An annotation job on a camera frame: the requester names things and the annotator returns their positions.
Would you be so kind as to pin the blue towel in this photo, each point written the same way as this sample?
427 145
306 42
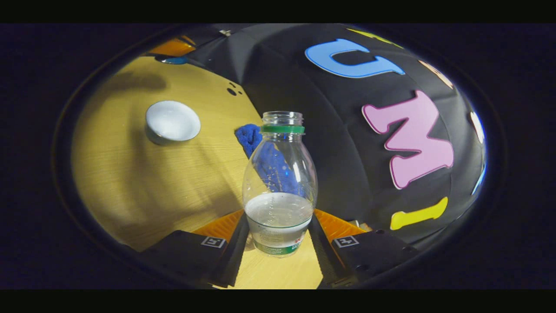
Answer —
248 137

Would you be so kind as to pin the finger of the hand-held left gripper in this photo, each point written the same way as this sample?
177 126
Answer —
173 46

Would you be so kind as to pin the clear plastic water bottle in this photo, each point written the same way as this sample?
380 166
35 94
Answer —
280 213

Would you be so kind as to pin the teal teacup lid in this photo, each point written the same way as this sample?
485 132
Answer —
173 60

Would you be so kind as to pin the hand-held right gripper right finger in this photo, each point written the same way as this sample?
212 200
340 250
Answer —
321 252

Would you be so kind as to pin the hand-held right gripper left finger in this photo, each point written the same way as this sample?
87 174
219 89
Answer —
236 252

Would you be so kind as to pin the black backdrop cloth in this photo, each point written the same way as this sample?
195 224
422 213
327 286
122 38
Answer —
339 152

